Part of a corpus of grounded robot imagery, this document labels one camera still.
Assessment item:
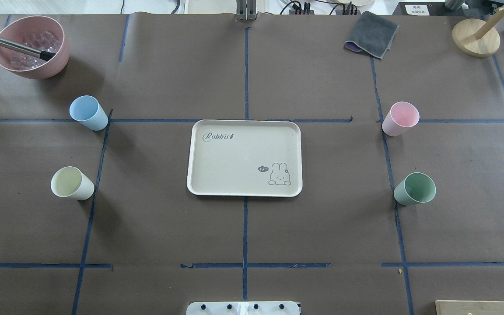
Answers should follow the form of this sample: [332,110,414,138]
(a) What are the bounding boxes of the wooden cutting board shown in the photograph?
[435,300,504,315]

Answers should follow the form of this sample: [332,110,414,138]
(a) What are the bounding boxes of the wooden cup stand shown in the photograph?
[452,5,504,58]

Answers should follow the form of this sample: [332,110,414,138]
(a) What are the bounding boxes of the cream rabbit tray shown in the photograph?
[186,119,303,197]

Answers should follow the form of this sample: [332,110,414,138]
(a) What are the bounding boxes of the blue cup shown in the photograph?
[69,95,109,131]

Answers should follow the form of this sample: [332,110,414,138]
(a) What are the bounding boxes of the black power strip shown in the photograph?
[285,0,315,15]

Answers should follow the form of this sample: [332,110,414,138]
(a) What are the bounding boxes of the cream yellow cup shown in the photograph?
[50,167,95,201]

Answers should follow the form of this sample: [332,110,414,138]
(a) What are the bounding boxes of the clear ice cubes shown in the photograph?
[10,30,62,70]

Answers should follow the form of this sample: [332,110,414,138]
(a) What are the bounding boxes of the aluminium camera post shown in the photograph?
[235,0,257,21]

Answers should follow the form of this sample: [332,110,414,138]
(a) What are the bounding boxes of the large pink bowl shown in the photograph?
[0,15,70,79]

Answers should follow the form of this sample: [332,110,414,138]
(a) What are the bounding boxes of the metal tongs black tip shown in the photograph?
[0,37,56,61]

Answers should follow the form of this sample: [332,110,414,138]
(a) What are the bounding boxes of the grey folded cloth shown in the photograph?
[344,11,399,59]

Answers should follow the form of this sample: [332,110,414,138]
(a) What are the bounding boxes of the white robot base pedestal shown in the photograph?
[186,301,301,315]

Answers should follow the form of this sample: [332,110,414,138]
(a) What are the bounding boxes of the pink cup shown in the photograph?
[381,101,420,137]

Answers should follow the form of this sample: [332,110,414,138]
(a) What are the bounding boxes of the green cup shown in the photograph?
[394,172,436,206]

